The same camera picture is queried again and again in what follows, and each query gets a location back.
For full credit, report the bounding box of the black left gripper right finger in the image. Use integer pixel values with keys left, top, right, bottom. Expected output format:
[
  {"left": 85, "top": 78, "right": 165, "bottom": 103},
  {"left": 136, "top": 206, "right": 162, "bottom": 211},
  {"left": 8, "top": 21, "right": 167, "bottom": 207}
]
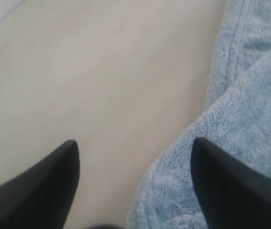
[{"left": 190, "top": 137, "right": 271, "bottom": 229}]

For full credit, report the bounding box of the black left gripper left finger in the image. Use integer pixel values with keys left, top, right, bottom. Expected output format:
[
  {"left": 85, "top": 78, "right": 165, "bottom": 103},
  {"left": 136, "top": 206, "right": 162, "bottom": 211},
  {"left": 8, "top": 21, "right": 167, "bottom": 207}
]
[{"left": 0, "top": 140, "right": 80, "bottom": 229}]

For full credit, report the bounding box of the light blue fluffy towel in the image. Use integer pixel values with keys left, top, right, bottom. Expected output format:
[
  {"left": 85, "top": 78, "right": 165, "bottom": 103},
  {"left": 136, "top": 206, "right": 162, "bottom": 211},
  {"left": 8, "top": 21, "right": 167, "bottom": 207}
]
[{"left": 127, "top": 0, "right": 271, "bottom": 229}]

